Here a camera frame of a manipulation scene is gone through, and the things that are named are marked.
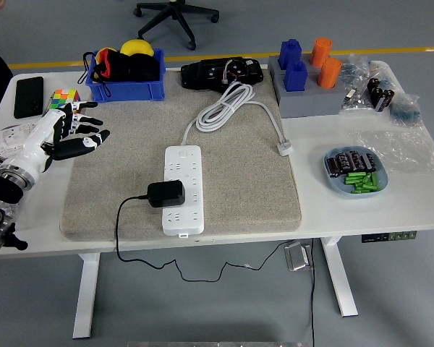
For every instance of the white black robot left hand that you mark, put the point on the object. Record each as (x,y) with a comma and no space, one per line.
(36,135)

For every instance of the white power strip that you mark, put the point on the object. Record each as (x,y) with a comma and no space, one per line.
(184,220)

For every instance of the black smartphone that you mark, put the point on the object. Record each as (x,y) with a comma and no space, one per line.
(28,97)

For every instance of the colourful puzzle cube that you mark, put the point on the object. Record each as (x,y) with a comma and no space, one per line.
(63,97)

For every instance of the blue plastic bin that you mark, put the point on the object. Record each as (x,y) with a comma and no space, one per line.
(130,92)

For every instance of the yellow ball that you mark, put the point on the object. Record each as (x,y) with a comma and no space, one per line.
(135,47)

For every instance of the white table leg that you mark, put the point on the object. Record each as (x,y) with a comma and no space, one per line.
(338,278)
(87,296)

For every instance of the black office chair base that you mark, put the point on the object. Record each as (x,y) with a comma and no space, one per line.
(173,16)

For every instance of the grey-brown fabric mat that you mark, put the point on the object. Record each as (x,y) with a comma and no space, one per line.
(238,180)

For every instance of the blue plastic block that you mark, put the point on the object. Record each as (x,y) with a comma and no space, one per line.
(296,77)
(289,54)

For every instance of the grey block holder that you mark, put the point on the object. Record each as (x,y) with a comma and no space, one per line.
(311,103)

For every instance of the silver foot pedal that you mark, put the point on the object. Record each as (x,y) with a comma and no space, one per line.
(297,257)

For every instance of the orange plastic cylinder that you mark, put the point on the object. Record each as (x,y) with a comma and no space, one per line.
(320,52)
(329,74)

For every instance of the black capacitor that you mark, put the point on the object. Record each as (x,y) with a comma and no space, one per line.
(333,167)
(369,162)
(343,161)
(356,160)

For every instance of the light blue plate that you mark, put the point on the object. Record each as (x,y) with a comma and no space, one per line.
(332,184)

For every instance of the clear bag of silver parts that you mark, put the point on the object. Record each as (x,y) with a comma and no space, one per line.
(354,103)

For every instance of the green battery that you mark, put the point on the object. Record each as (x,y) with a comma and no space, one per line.
(365,186)
(374,178)
(354,177)
(364,191)
(354,181)

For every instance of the clear bag of blue resistors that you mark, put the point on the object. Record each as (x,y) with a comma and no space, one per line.
(354,68)

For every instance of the clear bag of black capacitors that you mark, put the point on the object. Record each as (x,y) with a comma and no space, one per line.
(379,94)

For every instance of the empty clear plastic bag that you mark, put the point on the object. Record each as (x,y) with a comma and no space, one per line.
(401,152)

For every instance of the black table control panel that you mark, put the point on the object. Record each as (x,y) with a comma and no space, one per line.
(388,236)

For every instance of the clear bag of blue parts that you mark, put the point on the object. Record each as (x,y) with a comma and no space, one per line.
(405,110)

